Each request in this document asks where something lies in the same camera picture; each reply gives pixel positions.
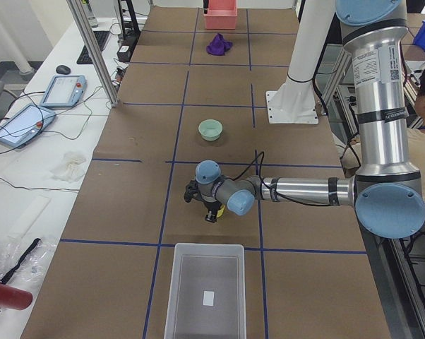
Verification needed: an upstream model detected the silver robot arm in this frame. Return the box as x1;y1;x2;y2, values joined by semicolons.
184;1;425;239

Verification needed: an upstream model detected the teach pendant tablet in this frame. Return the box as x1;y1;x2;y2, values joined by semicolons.
0;104;56;148
40;75;87;109

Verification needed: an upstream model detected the black power adapter box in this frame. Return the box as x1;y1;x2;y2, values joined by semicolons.
116;45;131;63

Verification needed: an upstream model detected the pink plastic bin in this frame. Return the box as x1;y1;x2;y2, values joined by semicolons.
203;0;237;30

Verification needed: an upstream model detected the white label in bin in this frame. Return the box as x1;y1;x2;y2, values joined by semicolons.
203;290;215;307

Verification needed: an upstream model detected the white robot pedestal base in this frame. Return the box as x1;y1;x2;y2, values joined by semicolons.
266;0;335;124

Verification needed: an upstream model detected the purple cloth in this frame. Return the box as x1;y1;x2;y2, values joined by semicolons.
205;33;233;56

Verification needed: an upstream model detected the upper teach pendant tablet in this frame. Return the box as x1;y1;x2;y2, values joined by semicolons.
40;75;87;109

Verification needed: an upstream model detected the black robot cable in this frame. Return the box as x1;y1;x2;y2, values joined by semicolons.
229;150;265;184

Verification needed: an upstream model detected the black computer mouse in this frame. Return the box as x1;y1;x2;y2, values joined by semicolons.
56;65;71;75

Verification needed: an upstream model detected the yellow plastic cup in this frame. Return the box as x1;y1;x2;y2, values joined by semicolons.
217;207;225;218

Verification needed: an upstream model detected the clear plastic bag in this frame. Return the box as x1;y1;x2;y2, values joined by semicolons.
0;237;57;285

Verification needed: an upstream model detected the person in beige shirt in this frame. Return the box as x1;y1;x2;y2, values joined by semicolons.
339;59;425;204

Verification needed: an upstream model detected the red cylinder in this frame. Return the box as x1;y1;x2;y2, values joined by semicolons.
0;283;33;310

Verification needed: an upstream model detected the black strap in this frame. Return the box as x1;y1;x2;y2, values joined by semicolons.
0;237;42;285

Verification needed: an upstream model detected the aluminium frame post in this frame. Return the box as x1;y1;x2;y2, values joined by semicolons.
66;0;119;107

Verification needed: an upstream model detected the black keyboard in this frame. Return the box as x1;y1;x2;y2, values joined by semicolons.
76;30;112;65

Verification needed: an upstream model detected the lower teach pendant tablet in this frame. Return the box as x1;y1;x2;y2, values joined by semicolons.
0;104;56;148

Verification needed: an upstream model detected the translucent white plastic bin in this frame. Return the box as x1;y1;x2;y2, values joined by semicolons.
164;243;246;338

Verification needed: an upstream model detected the crumpled white cloth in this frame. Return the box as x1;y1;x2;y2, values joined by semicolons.
51;151;86;182

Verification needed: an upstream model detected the mint green bowl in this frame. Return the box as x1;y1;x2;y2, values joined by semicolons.
198;119;223;141

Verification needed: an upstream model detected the white flat block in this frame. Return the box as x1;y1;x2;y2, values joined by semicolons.
8;195;51;239

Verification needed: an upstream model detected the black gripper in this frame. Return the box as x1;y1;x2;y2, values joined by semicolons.
184;180;217;222

